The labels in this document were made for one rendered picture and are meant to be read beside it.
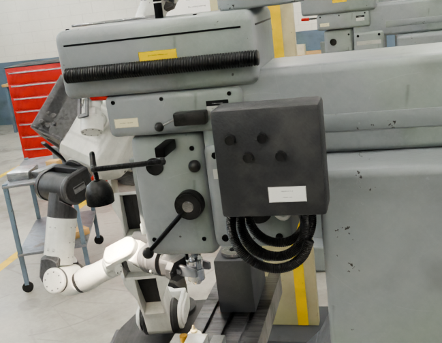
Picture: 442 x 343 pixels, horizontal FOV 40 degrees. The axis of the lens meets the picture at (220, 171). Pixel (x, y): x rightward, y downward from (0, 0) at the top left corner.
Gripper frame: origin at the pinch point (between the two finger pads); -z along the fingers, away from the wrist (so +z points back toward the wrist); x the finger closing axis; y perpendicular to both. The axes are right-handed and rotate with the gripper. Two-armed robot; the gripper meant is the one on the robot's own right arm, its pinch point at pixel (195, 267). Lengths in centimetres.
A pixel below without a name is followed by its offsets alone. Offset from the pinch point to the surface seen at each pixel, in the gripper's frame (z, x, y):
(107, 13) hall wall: 755, 642, -67
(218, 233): -15.5, -6.0, -14.6
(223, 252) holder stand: 15.4, 29.7, 10.8
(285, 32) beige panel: 67, 158, -48
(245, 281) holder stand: 7.8, 29.7, 19.5
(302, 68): -36, 5, -52
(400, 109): -54, 13, -41
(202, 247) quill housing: -9.9, -6.4, -10.3
